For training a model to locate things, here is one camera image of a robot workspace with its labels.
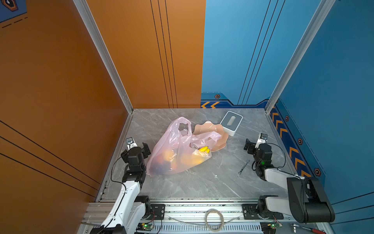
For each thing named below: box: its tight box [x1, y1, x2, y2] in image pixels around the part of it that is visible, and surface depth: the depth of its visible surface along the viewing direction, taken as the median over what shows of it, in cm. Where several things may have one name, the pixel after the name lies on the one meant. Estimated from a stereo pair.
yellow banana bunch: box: [198, 146, 211, 154], surface depth 87 cm
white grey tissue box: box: [219, 110, 244, 137], surface depth 107 cm
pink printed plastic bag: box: [146, 116, 223, 176], surface depth 83 cm
